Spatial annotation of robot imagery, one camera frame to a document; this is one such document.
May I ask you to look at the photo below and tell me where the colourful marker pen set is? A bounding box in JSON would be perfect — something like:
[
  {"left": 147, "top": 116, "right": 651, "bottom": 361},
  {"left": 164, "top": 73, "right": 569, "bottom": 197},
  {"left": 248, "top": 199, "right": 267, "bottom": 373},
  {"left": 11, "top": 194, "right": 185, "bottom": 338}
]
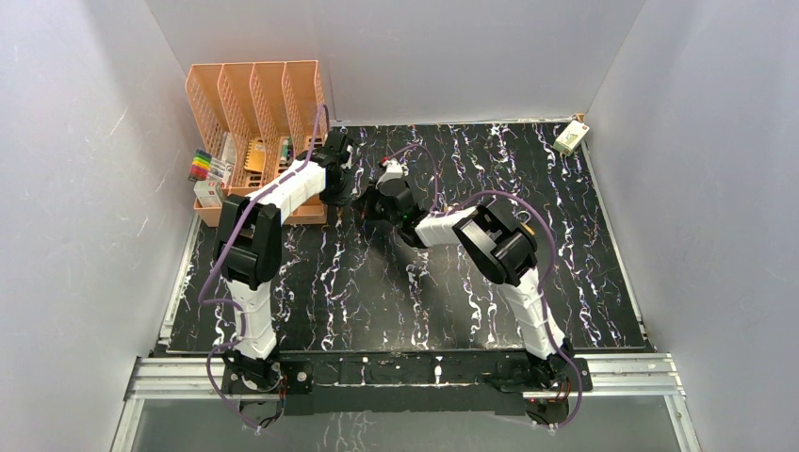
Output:
[{"left": 188, "top": 149, "right": 234, "bottom": 186}]

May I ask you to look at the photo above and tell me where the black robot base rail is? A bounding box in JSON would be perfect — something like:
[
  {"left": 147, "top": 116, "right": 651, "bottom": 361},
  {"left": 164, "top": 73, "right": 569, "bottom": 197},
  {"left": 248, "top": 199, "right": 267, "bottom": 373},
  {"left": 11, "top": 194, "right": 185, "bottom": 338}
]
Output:
[{"left": 220, "top": 349, "right": 594, "bottom": 423}]

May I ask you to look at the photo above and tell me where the small white red box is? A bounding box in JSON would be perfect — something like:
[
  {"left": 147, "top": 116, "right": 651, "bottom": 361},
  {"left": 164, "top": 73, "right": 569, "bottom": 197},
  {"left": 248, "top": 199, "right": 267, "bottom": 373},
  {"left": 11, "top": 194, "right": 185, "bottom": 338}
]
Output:
[{"left": 194, "top": 179, "right": 225, "bottom": 208}]

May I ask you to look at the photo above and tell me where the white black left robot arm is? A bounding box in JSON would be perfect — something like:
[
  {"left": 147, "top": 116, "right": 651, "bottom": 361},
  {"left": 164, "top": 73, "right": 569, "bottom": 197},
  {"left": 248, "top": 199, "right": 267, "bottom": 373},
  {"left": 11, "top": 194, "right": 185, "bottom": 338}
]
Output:
[{"left": 217, "top": 131, "right": 357, "bottom": 392}]

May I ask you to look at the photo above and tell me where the white green small box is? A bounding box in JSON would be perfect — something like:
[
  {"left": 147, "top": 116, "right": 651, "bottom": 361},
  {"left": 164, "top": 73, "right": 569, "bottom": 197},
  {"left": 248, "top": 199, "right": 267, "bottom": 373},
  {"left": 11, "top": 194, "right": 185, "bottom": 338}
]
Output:
[{"left": 552, "top": 120, "right": 590, "bottom": 155}]

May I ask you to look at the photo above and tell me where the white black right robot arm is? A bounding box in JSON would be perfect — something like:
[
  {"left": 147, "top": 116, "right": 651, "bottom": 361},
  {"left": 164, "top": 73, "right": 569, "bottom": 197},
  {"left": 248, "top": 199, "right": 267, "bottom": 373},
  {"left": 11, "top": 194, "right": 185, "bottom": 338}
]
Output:
[{"left": 352, "top": 179, "right": 585, "bottom": 393}]

